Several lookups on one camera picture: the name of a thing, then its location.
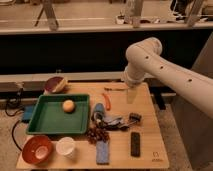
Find black remote control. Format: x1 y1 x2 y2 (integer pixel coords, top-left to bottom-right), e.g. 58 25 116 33
131 132 140 157

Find white cup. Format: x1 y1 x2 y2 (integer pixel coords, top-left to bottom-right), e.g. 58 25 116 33
56 137 76 158

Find blue sponge cloth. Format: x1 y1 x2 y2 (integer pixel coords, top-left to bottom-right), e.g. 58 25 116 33
96 141 109 164

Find dark metal fork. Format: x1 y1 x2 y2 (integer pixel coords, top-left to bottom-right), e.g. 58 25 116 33
104 87 127 91

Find black cable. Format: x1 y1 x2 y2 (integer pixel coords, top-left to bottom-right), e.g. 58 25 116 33
4 87 25 152

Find bunch of dark grapes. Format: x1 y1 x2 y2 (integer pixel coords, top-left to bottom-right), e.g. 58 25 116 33
86 127 109 144

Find orange carrot toy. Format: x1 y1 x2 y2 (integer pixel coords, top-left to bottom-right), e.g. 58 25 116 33
102 93 111 111

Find small black box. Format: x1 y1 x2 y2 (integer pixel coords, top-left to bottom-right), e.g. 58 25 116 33
129 113 142 122

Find red bowl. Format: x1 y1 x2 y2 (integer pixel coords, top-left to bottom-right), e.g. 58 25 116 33
22 135 53 165

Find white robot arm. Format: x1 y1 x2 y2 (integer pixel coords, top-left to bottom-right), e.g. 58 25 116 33
123 37 213 119

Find yellow round fruit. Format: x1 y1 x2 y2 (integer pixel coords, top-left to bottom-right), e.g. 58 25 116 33
62 100 75 113

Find blue cylindrical bottle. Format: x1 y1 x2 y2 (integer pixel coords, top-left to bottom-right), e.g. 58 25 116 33
91 103 105 121

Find grey blue crumpled cloth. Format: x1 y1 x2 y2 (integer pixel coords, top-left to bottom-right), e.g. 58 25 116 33
99 116 128 131

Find green plastic tray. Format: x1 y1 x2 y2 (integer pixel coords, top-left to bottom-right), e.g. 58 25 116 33
27 94 90 135

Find blue electronic box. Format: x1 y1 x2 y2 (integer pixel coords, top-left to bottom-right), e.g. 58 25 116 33
21 105 34 123

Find purple bowl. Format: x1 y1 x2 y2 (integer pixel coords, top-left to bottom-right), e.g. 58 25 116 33
44 76 67 93

